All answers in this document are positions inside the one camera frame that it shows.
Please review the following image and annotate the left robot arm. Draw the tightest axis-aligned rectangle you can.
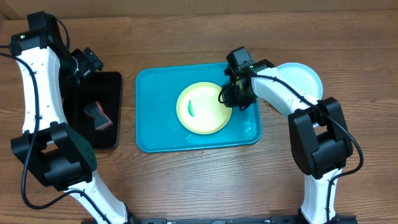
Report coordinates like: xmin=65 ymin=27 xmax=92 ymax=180
xmin=10 ymin=30 xmax=134 ymax=223

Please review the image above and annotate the black plastic tray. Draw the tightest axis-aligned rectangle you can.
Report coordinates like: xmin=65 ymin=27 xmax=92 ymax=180
xmin=63 ymin=72 xmax=123 ymax=149

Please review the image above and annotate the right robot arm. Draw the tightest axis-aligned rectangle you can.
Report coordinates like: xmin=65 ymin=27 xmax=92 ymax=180
xmin=219 ymin=58 xmax=356 ymax=223

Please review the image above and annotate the teal plastic tray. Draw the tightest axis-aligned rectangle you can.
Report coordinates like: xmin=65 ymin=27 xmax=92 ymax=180
xmin=136 ymin=62 xmax=262 ymax=152

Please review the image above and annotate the yellow-green plate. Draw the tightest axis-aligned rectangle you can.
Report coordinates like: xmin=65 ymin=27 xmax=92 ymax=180
xmin=176 ymin=82 xmax=232 ymax=134

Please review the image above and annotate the light blue plate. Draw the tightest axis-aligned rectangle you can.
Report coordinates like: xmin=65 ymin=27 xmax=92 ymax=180
xmin=277 ymin=62 xmax=323 ymax=98

